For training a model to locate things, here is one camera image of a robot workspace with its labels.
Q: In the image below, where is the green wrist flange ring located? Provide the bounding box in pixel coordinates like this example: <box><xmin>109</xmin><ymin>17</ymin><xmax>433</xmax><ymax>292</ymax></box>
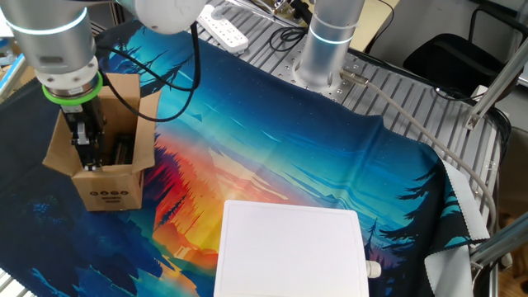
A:
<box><xmin>41</xmin><ymin>70</ymin><xmax>104</xmax><ymax>106</ymax></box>

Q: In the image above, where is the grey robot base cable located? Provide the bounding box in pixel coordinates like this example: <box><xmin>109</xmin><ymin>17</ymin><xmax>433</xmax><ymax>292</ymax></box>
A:
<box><xmin>340</xmin><ymin>68</ymin><xmax>498</xmax><ymax>232</ymax></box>

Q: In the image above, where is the colourful forest print tablecloth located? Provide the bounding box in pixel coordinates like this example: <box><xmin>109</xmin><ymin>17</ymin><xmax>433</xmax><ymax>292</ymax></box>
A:
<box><xmin>0</xmin><ymin>20</ymin><xmax>492</xmax><ymax>297</ymax></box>

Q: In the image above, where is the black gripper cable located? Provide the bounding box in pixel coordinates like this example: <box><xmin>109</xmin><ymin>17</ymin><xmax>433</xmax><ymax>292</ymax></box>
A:
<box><xmin>95</xmin><ymin>22</ymin><xmax>202</xmax><ymax>124</ymax></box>

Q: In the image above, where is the white power strip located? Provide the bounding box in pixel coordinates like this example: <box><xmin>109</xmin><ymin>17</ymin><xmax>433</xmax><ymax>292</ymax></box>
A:
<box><xmin>196</xmin><ymin>3</ymin><xmax>250</xmax><ymax>54</ymax></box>

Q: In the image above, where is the black office chair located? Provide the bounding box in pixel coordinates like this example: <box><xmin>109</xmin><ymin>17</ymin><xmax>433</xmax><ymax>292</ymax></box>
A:
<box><xmin>402</xmin><ymin>6</ymin><xmax>528</xmax><ymax>98</ymax></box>

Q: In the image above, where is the white plastic drawer cabinet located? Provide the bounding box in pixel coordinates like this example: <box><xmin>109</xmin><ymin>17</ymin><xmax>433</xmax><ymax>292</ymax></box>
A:
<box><xmin>213</xmin><ymin>200</ymin><xmax>383</xmax><ymax>297</ymax></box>

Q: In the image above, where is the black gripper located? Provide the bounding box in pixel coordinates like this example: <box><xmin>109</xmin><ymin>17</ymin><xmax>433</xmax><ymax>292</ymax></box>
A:
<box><xmin>60</xmin><ymin>97</ymin><xmax>107</xmax><ymax>172</ymax></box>

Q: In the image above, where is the beige board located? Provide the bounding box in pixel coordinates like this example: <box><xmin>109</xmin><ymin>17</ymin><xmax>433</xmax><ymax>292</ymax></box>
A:
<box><xmin>350</xmin><ymin>0</ymin><xmax>401</xmax><ymax>53</ymax></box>

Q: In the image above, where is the white blue flat bar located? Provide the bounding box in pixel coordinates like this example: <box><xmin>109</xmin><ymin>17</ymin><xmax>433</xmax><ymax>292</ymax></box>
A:
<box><xmin>0</xmin><ymin>53</ymin><xmax>30</xmax><ymax>100</ymax></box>

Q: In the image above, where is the brown cardboard box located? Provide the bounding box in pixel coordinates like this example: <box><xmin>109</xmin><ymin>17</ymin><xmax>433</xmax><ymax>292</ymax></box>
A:
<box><xmin>42</xmin><ymin>73</ymin><xmax>162</xmax><ymax>212</ymax></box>

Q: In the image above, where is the black coiled cable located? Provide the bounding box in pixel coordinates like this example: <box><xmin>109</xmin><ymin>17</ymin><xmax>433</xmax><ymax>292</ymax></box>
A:
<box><xmin>270</xmin><ymin>26</ymin><xmax>309</xmax><ymax>53</ymax></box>

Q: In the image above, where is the aluminium frame post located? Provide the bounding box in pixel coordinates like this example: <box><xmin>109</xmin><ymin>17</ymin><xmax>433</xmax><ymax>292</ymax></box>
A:
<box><xmin>464</xmin><ymin>45</ymin><xmax>528</xmax><ymax>131</ymax></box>
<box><xmin>469</xmin><ymin>214</ymin><xmax>528</xmax><ymax>271</ymax></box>

